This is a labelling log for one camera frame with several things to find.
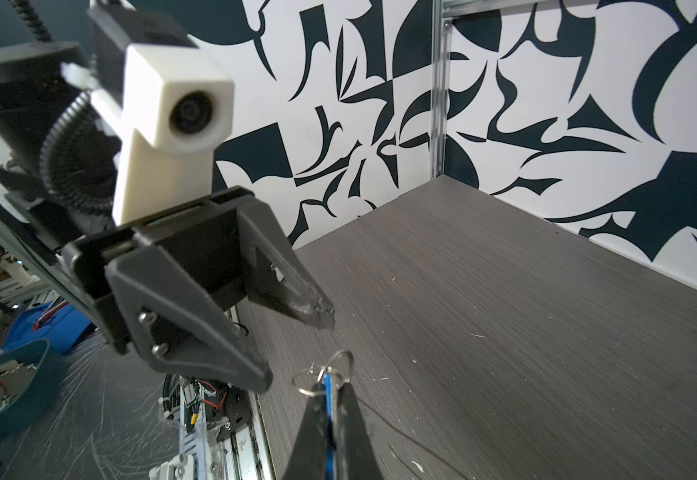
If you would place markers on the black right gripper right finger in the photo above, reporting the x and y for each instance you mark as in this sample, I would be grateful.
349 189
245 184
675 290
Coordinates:
352 452

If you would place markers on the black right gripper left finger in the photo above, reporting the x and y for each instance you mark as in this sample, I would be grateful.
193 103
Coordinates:
309 458

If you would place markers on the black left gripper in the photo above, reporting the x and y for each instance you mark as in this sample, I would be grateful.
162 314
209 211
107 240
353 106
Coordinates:
162 286

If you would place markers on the perforated metal crescent plate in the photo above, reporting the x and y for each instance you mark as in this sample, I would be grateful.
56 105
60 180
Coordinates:
401 454

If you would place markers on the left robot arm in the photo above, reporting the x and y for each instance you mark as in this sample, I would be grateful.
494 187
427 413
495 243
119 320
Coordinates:
116 155

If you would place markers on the teal plastic bin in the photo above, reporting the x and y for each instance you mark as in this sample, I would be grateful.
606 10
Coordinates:
30 378

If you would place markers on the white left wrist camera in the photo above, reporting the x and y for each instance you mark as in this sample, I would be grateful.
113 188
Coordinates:
177 109

